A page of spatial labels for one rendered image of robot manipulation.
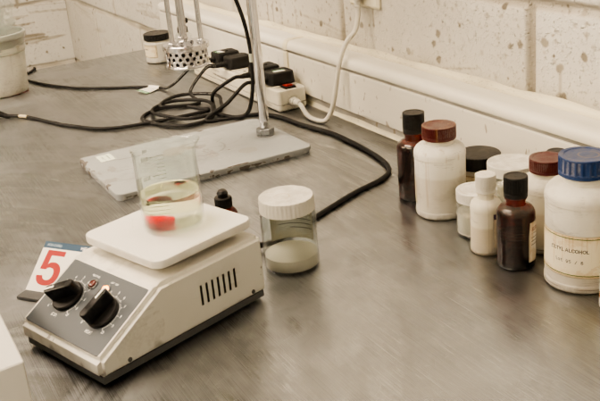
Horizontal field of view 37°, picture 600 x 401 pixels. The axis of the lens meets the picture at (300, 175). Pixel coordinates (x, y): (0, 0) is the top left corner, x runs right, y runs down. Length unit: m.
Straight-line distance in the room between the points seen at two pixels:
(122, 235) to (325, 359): 0.23
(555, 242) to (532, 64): 0.33
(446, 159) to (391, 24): 0.40
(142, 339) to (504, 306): 0.34
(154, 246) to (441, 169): 0.36
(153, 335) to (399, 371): 0.22
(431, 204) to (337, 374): 0.33
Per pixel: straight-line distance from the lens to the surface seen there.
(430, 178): 1.03
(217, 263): 0.84
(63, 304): 0.86
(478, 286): 0.90
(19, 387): 0.71
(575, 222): 0.86
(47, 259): 1.01
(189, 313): 0.83
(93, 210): 1.20
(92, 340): 0.81
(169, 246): 0.83
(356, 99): 1.41
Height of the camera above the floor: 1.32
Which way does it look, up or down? 20 degrees down
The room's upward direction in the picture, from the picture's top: 5 degrees counter-clockwise
